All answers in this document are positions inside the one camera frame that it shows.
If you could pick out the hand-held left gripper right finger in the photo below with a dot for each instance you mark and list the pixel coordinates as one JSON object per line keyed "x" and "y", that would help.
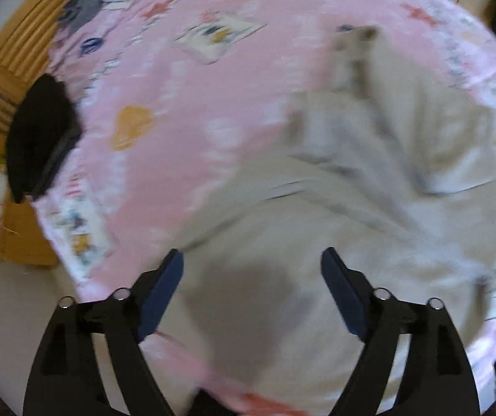
{"x": 343, "y": 294}

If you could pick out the black garment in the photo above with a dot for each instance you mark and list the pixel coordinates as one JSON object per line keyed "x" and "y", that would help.
{"x": 42, "y": 138}

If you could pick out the beige zip hoodie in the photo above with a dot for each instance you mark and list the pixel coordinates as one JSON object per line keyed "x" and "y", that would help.
{"x": 360, "y": 182}

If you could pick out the pink printed blanket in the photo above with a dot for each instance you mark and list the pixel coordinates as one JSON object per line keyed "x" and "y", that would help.
{"x": 178, "y": 108}

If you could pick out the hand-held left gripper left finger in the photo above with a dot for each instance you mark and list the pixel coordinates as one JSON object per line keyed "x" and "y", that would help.
{"x": 163, "y": 294}

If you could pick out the wooden nightstand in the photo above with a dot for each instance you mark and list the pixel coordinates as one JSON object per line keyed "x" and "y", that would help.
{"x": 24, "y": 236}

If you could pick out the wooden headboard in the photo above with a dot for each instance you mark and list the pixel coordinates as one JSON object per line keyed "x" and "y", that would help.
{"x": 22, "y": 39}

